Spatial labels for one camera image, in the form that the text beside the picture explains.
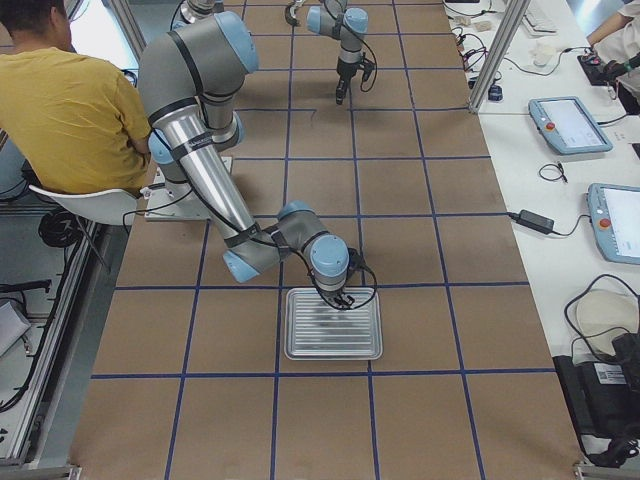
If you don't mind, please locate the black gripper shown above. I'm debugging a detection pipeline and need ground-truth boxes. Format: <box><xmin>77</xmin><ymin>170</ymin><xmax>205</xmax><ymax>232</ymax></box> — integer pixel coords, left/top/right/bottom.
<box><xmin>335</xmin><ymin>72</ymin><xmax>350</xmax><ymax>105</ymax></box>
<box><xmin>316</xmin><ymin>286</ymin><xmax>355</xmax><ymax>310</ymax></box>

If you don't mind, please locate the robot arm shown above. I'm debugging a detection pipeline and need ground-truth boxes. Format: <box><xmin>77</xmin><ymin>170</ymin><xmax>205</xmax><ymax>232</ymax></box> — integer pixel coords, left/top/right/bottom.
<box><xmin>306</xmin><ymin>1</ymin><xmax>378</xmax><ymax>105</ymax></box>
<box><xmin>138</xmin><ymin>11</ymin><xmax>355</xmax><ymax>310</ymax></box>

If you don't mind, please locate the metal ribbed tray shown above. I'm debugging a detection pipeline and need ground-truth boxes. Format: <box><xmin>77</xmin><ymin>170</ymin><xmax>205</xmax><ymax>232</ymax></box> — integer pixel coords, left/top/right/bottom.
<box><xmin>284</xmin><ymin>287</ymin><xmax>383</xmax><ymax>360</ymax></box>

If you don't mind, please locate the white paper cup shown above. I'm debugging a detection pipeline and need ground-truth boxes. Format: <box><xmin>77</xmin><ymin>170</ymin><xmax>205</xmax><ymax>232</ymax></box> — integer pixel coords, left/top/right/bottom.
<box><xmin>531</xmin><ymin>42</ymin><xmax>557</xmax><ymax>68</ymax></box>

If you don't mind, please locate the black power adapter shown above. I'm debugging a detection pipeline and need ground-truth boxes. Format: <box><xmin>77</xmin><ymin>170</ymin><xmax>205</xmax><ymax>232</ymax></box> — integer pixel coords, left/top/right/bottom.
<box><xmin>517</xmin><ymin>210</ymin><xmax>554</xmax><ymax>235</ymax></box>

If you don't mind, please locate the blue teach pendant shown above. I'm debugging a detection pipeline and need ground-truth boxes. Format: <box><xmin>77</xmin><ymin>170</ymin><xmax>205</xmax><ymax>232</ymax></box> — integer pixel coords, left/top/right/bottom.
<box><xmin>587</xmin><ymin>183</ymin><xmax>639</xmax><ymax>265</ymax></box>
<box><xmin>528</xmin><ymin>96</ymin><xmax>613</xmax><ymax>155</ymax></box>

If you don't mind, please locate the white chair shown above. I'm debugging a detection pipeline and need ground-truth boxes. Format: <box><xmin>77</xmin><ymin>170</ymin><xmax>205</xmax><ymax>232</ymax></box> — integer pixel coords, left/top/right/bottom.
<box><xmin>28</xmin><ymin>183</ymin><xmax>141</xmax><ymax>274</ymax></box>

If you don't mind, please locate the person in yellow shirt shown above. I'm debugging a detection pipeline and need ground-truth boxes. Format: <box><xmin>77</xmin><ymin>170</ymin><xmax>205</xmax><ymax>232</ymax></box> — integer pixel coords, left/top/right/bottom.
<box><xmin>1</xmin><ymin>1</ymin><xmax>151</xmax><ymax>195</ymax></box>

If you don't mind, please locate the aluminium frame post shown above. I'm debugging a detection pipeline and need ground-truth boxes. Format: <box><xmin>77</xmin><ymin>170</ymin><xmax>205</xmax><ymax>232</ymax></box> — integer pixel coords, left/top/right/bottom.
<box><xmin>468</xmin><ymin>0</ymin><xmax>530</xmax><ymax>114</ymax></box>

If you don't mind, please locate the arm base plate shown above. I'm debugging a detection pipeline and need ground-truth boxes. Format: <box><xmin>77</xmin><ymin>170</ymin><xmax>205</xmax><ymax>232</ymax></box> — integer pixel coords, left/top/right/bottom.
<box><xmin>143</xmin><ymin>163</ymin><xmax>212</xmax><ymax>221</ymax></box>

